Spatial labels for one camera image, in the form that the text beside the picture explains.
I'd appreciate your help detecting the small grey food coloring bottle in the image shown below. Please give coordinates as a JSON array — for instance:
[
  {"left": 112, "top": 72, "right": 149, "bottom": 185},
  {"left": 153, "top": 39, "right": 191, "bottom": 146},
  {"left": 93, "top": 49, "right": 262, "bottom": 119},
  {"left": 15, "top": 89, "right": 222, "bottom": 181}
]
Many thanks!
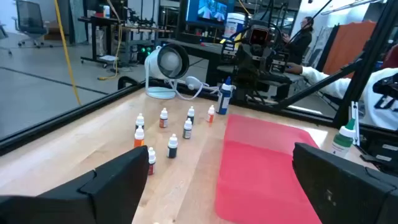
[{"left": 182, "top": 118, "right": 193, "bottom": 139}]

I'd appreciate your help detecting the blue lit monitor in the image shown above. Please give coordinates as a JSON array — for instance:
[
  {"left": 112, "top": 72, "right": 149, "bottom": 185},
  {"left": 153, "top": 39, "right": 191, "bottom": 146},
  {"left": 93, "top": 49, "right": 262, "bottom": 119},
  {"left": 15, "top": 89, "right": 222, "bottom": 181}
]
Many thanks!
[{"left": 185, "top": 0, "right": 229, "bottom": 26}]

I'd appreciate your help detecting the large blue food coloring bottle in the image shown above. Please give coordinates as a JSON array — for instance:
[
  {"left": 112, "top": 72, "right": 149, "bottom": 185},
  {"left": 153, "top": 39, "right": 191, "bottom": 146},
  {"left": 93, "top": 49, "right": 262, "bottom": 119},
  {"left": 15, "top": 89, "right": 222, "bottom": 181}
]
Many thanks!
[{"left": 216, "top": 76, "right": 233, "bottom": 115}]

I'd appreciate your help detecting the silver metal bracket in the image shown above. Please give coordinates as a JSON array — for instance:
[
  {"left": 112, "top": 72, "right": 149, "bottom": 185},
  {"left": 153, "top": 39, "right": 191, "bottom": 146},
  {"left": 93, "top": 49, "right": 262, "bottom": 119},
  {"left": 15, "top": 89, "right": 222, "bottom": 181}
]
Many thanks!
[{"left": 350, "top": 101, "right": 361, "bottom": 147}]

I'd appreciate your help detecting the yellow hanging cable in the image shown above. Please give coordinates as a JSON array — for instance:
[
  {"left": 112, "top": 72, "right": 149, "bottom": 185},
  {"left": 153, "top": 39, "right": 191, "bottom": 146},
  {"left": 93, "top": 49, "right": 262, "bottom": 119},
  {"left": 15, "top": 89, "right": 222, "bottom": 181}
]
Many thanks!
[{"left": 53, "top": 0, "right": 82, "bottom": 106}]

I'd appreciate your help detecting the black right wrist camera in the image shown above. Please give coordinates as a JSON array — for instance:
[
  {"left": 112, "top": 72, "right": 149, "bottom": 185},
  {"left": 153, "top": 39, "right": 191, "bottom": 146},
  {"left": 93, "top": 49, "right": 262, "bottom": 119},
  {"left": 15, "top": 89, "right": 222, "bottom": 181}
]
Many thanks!
[{"left": 248, "top": 26, "right": 271, "bottom": 47}]

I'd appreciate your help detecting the small orange food coloring bottle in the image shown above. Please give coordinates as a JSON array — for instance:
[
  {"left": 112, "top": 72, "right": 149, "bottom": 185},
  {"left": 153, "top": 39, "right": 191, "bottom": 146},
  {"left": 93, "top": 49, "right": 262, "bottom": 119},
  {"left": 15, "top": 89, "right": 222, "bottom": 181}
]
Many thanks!
[
  {"left": 206, "top": 105, "right": 216, "bottom": 123},
  {"left": 134, "top": 125, "right": 146, "bottom": 148}
]

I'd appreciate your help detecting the small brown food coloring bottle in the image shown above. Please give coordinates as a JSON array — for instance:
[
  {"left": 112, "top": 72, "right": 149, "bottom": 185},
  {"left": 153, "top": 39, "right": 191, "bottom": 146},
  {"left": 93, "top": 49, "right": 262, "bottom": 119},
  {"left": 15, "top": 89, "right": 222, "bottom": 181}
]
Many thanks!
[{"left": 159, "top": 107, "right": 169, "bottom": 129}]

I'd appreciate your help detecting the red translucent plastic bin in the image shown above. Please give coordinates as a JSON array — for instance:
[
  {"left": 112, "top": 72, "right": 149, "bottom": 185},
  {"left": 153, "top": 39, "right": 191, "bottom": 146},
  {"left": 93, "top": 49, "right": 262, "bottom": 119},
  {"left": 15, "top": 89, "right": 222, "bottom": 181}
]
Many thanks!
[{"left": 214, "top": 113, "right": 324, "bottom": 224}]

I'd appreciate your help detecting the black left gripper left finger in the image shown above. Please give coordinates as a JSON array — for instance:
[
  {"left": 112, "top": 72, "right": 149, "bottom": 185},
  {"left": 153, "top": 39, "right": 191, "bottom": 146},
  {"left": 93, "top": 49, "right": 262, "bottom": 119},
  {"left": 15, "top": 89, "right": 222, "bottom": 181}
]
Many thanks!
[{"left": 0, "top": 145, "right": 150, "bottom": 224}]

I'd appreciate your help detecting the yellow floor cable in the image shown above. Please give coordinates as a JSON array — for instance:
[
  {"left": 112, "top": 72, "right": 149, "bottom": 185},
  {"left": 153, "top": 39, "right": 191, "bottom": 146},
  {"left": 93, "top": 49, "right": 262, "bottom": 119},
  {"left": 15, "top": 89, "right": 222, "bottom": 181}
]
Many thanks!
[{"left": 97, "top": 0, "right": 124, "bottom": 82}]

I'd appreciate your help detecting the orange partition panel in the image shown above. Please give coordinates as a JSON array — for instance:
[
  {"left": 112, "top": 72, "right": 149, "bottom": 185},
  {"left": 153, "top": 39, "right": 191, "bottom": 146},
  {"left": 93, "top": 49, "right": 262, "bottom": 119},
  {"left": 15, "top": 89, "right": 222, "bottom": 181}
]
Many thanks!
[{"left": 322, "top": 20, "right": 377, "bottom": 78}]

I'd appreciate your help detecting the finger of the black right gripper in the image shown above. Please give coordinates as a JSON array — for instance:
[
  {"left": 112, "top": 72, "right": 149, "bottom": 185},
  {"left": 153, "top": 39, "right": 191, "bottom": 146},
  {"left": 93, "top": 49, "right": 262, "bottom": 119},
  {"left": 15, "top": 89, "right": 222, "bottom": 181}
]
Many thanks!
[
  {"left": 263, "top": 70, "right": 293, "bottom": 86},
  {"left": 235, "top": 57, "right": 249, "bottom": 82}
]

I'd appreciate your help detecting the white plastic bucket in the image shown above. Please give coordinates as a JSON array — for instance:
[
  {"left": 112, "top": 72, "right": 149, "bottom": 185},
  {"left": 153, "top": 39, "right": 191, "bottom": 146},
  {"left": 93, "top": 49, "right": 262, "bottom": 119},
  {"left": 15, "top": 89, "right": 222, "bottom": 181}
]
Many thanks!
[{"left": 223, "top": 12, "right": 246, "bottom": 40}]

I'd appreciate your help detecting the person's hand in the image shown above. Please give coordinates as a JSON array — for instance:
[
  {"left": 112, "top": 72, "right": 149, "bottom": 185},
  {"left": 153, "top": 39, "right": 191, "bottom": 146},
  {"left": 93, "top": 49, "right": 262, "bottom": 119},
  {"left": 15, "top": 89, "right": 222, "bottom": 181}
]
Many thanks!
[{"left": 285, "top": 62, "right": 304, "bottom": 75}]

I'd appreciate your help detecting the black workbench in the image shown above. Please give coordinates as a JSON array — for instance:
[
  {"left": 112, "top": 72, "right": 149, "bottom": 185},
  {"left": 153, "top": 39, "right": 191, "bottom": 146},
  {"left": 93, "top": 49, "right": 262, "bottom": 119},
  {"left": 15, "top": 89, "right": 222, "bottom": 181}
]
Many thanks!
[{"left": 77, "top": 15, "right": 175, "bottom": 68}]

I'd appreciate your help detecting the black box with green lights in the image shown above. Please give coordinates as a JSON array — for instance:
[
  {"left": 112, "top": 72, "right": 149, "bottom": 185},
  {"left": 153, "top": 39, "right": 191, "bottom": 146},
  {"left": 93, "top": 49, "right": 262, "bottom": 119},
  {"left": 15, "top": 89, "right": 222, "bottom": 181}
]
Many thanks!
[{"left": 136, "top": 43, "right": 155, "bottom": 65}]

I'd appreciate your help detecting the grey office chair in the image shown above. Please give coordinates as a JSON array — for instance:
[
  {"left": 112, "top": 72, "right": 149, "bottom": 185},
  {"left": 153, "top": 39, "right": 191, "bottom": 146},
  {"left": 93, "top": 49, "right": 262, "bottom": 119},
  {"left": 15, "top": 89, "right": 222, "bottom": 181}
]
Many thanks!
[{"left": 12, "top": 0, "right": 50, "bottom": 49}]

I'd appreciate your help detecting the large green food coloring bottle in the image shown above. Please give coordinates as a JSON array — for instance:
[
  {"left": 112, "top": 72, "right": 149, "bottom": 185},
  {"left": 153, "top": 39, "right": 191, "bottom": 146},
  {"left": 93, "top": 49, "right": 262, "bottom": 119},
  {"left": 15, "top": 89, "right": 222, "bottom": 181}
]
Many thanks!
[{"left": 330, "top": 118, "right": 356, "bottom": 159}]

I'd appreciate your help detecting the person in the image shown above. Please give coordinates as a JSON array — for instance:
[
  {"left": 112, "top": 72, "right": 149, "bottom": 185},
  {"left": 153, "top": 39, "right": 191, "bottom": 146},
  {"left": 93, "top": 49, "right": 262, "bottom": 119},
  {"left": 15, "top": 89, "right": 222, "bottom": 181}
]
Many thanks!
[
  {"left": 285, "top": 43, "right": 398, "bottom": 131},
  {"left": 282, "top": 16, "right": 313, "bottom": 65}
]

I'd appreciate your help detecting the white lamp cable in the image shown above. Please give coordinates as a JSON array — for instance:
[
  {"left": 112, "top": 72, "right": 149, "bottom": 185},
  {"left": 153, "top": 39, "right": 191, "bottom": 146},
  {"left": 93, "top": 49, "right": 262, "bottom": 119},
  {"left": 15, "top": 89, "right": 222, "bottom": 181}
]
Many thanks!
[{"left": 167, "top": 76, "right": 220, "bottom": 101}]

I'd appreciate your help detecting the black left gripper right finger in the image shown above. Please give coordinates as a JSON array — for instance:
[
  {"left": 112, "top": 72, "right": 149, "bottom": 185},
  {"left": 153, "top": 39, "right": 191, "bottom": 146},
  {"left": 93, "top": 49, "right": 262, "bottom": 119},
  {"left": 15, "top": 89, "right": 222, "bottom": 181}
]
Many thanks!
[{"left": 292, "top": 142, "right": 398, "bottom": 224}]

